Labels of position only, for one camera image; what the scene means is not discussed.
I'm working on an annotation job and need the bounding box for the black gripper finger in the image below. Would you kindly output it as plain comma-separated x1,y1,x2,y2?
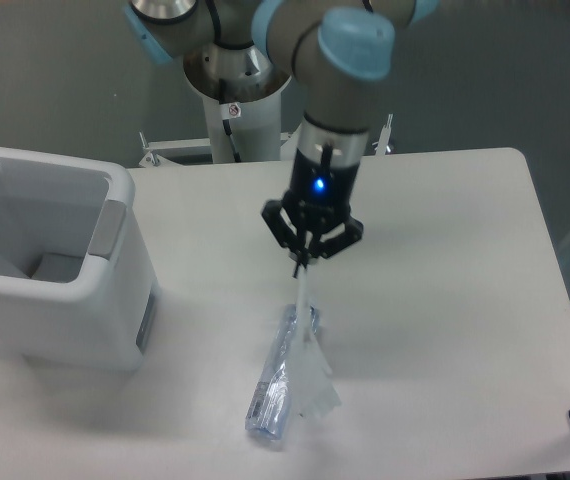
261,200,309,278
302,217,364,265

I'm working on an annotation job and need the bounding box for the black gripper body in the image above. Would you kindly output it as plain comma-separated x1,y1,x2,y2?
282,145,359,235

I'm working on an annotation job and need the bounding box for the crushed clear plastic bottle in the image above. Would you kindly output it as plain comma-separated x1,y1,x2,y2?
245,304,297,441

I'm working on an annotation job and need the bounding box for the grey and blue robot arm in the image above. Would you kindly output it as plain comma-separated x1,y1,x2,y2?
125,1,437,268

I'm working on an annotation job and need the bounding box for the white trash can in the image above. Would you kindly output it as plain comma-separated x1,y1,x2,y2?
0,147,160,371

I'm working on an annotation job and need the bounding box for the black cable on pedestal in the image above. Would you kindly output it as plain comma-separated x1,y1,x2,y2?
217,77,243,163

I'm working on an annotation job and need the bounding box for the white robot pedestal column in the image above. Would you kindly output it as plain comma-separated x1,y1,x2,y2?
183,43,290,139

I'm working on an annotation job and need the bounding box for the white pedestal base frame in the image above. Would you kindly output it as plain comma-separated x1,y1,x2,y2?
137,113,396,168

